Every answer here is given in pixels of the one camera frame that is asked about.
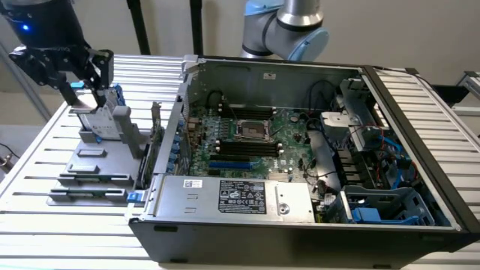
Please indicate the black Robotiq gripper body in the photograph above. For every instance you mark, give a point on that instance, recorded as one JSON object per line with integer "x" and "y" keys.
{"x": 48, "y": 25}

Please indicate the silver CPU chip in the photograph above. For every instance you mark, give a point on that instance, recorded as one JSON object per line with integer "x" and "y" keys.
{"x": 85, "y": 108}

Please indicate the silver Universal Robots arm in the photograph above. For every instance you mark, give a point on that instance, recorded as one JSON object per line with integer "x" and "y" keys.
{"x": 284, "y": 25}

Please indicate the black RAM slot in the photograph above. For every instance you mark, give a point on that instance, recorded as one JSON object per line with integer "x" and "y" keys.
{"x": 249, "y": 146}
{"x": 246, "y": 117}
{"x": 249, "y": 142}
{"x": 249, "y": 153}
{"x": 246, "y": 107}
{"x": 249, "y": 150}
{"x": 246, "y": 110}

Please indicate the metal CPU socket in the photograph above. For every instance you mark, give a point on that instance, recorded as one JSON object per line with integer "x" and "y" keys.
{"x": 252, "y": 130}

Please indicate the black expansion slot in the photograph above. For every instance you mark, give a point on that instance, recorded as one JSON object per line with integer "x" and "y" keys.
{"x": 229, "y": 159}

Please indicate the blue expansion slot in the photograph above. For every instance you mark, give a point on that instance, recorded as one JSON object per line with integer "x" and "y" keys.
{"x": 229, "y": 165}

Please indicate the black stand pole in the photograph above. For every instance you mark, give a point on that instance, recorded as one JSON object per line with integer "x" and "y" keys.
{"x": 138, "y": 25}
{"x": 196, "y": 25}

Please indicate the silver hard disk blue carrier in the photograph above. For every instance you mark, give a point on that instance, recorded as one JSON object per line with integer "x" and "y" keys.
{"x": 104, "y": 123}

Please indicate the green graphics card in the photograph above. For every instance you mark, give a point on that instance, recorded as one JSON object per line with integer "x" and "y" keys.
{"x": 154, "y": 140}

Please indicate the grey parts rack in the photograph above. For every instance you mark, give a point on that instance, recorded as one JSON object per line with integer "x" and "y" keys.
{"x": 108, "y": 157}

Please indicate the blue release latch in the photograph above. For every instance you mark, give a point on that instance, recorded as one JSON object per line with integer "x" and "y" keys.
{"x": 134, "y": 197}

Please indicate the metal locking lever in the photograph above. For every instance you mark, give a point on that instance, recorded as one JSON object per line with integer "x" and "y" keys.
{"x": 276, "y": 132}

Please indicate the round coin battery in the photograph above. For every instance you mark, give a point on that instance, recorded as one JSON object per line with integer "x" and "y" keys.
{"x": 294, "y": 118}

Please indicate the silver power supply unit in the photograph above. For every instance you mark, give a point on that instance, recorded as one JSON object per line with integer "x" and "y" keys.
{"x": 202, "y": 202}

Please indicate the green motherboard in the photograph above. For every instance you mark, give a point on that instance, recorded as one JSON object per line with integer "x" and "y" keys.
{"x": 292, "y": 157}

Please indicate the silver chipset heatsink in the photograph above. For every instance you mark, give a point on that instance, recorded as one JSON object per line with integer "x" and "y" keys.
{"x": 280, "y": 177}

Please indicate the metal drive cage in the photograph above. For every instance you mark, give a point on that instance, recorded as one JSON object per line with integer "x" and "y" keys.
{"x": 356, "y": 112}

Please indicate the black fan shroud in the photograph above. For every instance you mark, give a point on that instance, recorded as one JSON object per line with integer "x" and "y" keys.
{"x": 352, "y": 168}

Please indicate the black open PC case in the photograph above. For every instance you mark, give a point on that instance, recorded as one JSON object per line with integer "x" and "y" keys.
{"x": 284, "y": 242}

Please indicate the blue plastic disk bay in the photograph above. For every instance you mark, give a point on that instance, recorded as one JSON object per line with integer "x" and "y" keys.
{"x": 389, "y": 197}

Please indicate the black box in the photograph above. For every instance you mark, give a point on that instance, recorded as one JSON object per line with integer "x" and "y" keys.
{"x": 449, "y": 94}

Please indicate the aluminium frame profile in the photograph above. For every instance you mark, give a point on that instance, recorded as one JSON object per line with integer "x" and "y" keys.
{"x": 468, "y": 81}

